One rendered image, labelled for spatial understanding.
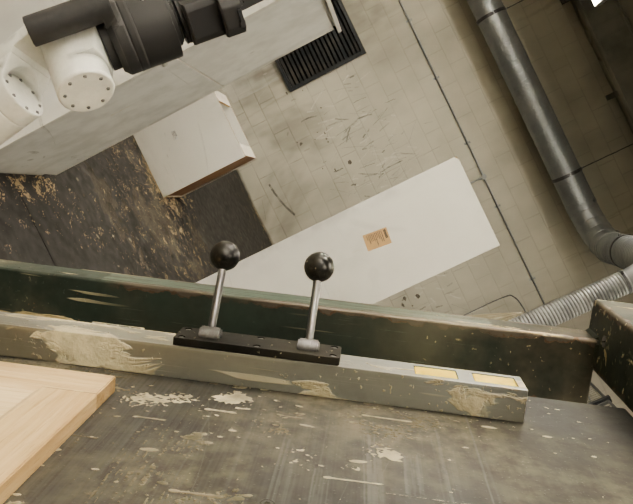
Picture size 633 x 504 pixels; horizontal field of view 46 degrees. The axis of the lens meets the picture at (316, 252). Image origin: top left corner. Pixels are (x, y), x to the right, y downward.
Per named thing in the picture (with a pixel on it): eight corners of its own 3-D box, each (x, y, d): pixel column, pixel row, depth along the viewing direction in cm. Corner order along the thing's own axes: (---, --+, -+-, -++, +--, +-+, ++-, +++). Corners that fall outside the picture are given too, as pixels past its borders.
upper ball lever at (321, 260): (291, 358, 90) (306, 256, 95) (322, 362, 90) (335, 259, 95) (290, 351, 87) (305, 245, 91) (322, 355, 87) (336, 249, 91)
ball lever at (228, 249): (195, 346, 91) (214, 245, 96) (226, 349, 91) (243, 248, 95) (190, 338, 87) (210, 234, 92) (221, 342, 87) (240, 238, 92)
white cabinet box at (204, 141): (150, 135, 617) (225, 95, 607) (180, 197, 618) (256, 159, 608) (130, 130, 572) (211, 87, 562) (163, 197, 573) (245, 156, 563)
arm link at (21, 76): (119, 72, 88) (33, 135, 90) (99, 22, 92) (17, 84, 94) (83, 42, 82) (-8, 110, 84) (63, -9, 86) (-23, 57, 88)
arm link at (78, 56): (163, 92, 89) (73, 126, 87) (137, 33, 94) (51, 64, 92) (137, 23, 79) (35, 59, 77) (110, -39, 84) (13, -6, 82)
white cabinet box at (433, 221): (182, 290, 518) (450, 160, 489) (218, 364, 519) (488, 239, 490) (153, 303, 457) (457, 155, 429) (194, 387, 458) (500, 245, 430)
